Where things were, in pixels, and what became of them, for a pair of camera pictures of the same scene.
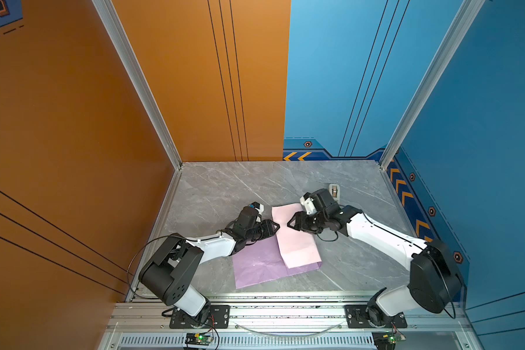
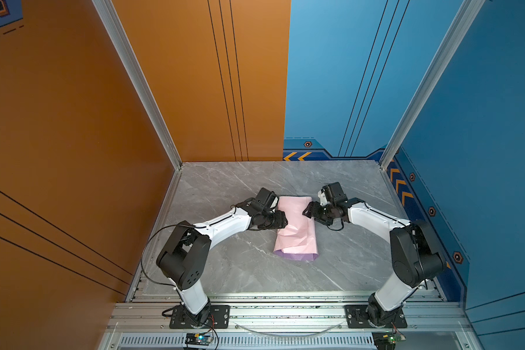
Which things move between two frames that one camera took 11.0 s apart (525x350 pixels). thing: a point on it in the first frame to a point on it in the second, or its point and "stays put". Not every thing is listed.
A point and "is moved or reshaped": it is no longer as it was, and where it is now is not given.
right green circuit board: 385,340 stays put
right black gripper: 300,222 to 312,211
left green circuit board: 197,339 stays put
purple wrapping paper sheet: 288,251 is moved or reshaped
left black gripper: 268,230 to 280,220
